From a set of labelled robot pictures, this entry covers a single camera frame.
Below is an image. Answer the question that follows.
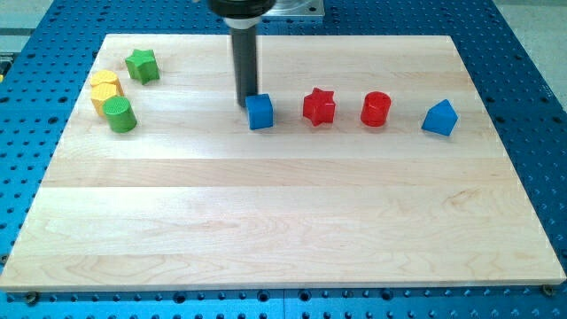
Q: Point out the blue cube block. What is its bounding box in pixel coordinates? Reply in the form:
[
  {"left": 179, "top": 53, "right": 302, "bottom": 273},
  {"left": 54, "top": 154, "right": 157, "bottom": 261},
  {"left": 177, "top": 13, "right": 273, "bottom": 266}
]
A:
[{"left": 245, "top": 94, "right": 274, "bottom": 130}]

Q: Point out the red star block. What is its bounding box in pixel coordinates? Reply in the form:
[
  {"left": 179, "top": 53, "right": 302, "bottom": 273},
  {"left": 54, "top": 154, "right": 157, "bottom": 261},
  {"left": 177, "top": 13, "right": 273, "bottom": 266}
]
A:
[{"left": 303, "top": 88, "right": 336, "bottom": 127}]

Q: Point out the wooden board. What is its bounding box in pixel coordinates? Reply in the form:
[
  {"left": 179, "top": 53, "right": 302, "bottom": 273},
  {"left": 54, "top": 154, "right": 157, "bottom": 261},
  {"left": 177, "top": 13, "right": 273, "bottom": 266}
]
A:
[{"left": 1, "top": 34, "right": 565, "bottom": 292}]

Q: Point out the red cylinder block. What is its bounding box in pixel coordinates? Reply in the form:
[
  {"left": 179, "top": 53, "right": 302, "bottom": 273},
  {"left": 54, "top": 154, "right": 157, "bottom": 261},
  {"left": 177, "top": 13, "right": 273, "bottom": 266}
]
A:
[{"left": 361, "top": 91, "right": 392, "bottom": 127}]

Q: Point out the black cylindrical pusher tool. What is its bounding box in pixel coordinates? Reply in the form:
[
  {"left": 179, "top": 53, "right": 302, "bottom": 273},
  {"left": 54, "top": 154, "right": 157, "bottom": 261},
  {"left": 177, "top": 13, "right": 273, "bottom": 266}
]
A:
[{"left": 230, "top": 26, "right": 258, "bottom": 107}]

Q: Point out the blue pentagon block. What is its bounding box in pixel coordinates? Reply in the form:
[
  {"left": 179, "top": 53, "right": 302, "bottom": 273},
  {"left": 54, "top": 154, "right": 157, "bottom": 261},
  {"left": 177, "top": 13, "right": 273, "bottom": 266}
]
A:
[{"left": 422, "top": 99, "right": 458, "bottom": 136}]

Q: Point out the green star block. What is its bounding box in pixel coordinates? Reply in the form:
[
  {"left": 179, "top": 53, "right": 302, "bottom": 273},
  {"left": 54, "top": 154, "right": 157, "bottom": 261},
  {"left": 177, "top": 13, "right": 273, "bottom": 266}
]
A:
[{"left": 125, "top": 49, "right": 160, "bottom": 85}]

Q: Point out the green cylinder block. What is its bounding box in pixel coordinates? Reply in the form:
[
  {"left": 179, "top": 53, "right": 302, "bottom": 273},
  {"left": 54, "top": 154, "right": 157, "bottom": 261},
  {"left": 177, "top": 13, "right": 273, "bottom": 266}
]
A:
[{"left": 103, "top": 97, "right": 137, "bottom": 133}]

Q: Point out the yellow hexagon block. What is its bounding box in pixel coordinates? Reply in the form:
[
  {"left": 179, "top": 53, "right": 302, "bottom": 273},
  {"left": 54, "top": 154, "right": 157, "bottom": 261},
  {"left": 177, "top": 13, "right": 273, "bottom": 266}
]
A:
[{"left": 90, "top": 83, "right": 121, "bottom": 117}]

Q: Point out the yellow round block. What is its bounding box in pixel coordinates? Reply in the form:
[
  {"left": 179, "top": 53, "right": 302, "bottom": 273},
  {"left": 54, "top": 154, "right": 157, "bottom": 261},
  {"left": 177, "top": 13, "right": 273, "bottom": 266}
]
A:
[{"left": 89, "top": 69, "right": 124, "bottom": 96}]

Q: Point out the metal base plate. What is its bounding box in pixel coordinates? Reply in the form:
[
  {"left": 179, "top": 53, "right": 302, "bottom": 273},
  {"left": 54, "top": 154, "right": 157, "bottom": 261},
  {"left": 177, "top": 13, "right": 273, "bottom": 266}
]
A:
[{"left": 264, "top": 0, "right": 325, "bottom": 19}]

